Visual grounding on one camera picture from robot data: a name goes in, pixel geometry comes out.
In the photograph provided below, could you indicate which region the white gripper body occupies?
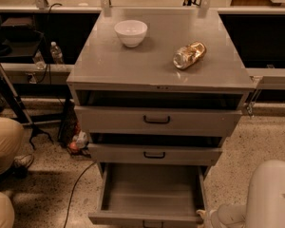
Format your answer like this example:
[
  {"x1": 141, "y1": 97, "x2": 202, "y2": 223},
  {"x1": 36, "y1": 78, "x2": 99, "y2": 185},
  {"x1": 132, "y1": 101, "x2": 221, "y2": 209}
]
[{"x1": 202, "y1": 210, "x2": 220, "y2": 228}]

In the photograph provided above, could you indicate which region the grey bottom drawer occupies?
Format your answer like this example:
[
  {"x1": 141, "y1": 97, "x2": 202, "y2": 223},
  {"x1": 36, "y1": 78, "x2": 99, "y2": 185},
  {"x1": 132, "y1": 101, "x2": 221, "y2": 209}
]
[{"x1": 89, "y1": 163, "x2": 206, "y2": 228}]

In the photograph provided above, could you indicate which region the grey drawer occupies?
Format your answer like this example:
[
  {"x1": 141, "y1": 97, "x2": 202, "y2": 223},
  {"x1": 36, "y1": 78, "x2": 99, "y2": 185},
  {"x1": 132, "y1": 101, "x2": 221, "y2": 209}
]
[
  {"x1": 88, "y1": 143, "x2": 222, "y2": 166},
  {"x1": 75, "y1": 106, "x2": 241, "y2": 137},
  {"x1": 89, "y1": 163, "x2": 206, "y2": 228}
]

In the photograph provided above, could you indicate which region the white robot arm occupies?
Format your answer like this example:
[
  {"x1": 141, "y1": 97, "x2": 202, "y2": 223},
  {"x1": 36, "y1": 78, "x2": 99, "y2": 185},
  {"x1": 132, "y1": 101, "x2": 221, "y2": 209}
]
[{"x1": 197, "y1": 160, "x2": 285, "y2": 228}]

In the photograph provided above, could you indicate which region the grey metal drawer cabinet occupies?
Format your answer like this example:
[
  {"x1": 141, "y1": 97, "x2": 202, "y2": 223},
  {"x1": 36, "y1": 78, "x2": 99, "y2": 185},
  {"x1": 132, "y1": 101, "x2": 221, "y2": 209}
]
[{"x1": 66, "y1": 7, "x2": 256, "y2": 190}]

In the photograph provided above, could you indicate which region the grey middle drawer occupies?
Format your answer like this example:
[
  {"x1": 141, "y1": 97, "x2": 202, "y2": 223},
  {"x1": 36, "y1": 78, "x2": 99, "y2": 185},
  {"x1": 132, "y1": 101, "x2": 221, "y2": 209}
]
[{"x1": 88, "y1": 143, "x2": 222, "y2": 166}]

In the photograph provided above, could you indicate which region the grey top drawer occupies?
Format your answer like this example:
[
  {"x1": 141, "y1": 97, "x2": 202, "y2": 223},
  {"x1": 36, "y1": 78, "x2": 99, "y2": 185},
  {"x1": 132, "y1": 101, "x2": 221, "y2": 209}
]
[{"x1": 75, "y1": 106, "x2": 241, "y2": 137}]

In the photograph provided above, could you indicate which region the red white items pile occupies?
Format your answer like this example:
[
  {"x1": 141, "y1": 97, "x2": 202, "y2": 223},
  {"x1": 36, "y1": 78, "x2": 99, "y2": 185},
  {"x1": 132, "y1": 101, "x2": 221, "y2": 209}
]
[{"x1": 67, "y1": 124, "x2": 88, "y2": 155}]

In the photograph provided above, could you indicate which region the grey sneaker shoe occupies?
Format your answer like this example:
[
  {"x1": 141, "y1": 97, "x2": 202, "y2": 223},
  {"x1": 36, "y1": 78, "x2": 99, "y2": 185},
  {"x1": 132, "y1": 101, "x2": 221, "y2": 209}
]
[{"x1": 13, "y1": 154, "x2": 34, "y2": 169}]

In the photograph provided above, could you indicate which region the white ceramic bowl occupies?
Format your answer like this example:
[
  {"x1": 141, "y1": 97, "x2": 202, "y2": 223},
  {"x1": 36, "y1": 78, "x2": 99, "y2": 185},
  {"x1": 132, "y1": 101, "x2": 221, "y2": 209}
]
[{"x1": 114, "y1": 20, "x2": 148, "y2": 48}]

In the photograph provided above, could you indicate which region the person's beige knee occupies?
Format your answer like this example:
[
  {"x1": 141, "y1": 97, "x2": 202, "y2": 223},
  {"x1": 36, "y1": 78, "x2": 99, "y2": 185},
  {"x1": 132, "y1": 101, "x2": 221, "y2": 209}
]
[{"x1": 0, "y1": 192, "x2": 15, "y2": 228}]

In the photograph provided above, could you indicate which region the clear plastic water bottle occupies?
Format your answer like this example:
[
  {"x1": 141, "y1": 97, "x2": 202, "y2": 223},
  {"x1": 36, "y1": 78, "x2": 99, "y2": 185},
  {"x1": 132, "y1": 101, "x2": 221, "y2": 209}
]
[{"x1": 50, "y1": 42, "x2": 64, "y2": 65}]

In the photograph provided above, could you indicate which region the black tripod stand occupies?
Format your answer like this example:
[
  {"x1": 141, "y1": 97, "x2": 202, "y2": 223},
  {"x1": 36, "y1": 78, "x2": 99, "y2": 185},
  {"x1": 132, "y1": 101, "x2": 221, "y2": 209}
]
[{"x1": 0, "y1": 63, "x2": 52, "y2": 148}]

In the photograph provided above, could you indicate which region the black side table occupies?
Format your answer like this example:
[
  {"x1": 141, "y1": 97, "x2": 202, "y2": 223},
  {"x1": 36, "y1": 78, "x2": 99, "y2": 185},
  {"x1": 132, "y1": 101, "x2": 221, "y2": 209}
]
[{"x1": 0, "y1": 15, "x2": 43, "y2": 63}]

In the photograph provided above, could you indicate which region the black floor cable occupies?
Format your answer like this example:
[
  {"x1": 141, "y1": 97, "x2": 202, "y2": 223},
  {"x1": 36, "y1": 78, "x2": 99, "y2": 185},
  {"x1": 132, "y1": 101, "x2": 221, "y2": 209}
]
[{"x1": 62, "y1": 161, "x2": 97, "y2": 228}]

